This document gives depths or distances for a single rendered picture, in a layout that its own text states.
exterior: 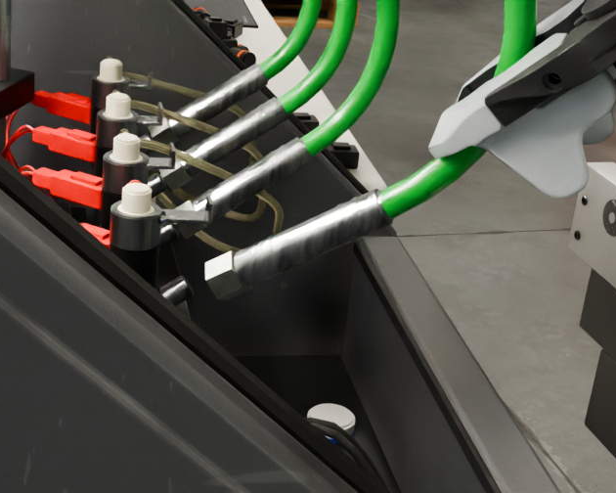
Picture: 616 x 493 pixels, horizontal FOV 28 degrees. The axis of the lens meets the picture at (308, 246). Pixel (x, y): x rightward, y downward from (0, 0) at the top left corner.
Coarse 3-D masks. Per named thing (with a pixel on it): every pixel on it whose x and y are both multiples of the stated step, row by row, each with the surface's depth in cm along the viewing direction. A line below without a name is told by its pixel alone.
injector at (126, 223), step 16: (112, 208) 68; (160, 208) 68; (112, 224) 67; (128, 224) 67; (144, 224) 67; (112, 240) 68; (128, 240) 67; (144, 240) 67; (128, 256) 68; (144, 256) 68; (144, 272) 68; (160, 288) 70; (176, 288) 70; (192, 288) 71; (176, 304) 70
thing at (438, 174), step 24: (528, 0) 51; (504, 24) 53; (528, 24) 52; (504, 48) 53; (528, 48) 52; (432, 168) 55; (456, 168) 55; (384, 192) 56; (408, 192) 56; (432, 192) 56
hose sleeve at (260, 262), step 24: (336, 216) 57; (360, 216) 56; (384, 216) 56; (264, 240) 59; (288, 240) 58; (312, 240) 57; (336, 240) 57; (240, 264) 59; (264, 264) 58; (288, 264) 58
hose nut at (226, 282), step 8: (224, 256) 59; (232, 256) 59; (208, 264) 60; (216, 264) 59; (224, 264) 59; (232, 264) 59; (208, 272) 59; (216, 272) 59; (224, 272) 59; (232, 272) 59; (208, 280) 59; (216, 280) 59; (224, 280) 59; (232, 280) 59; (240, 280) 59; (216, 288) 59; (224, 288) 59; (232, 288) 59; (240, 288) 59; (248, 288) 60; (216, 296) 59; (224, 296) 60; (232, 296) 60
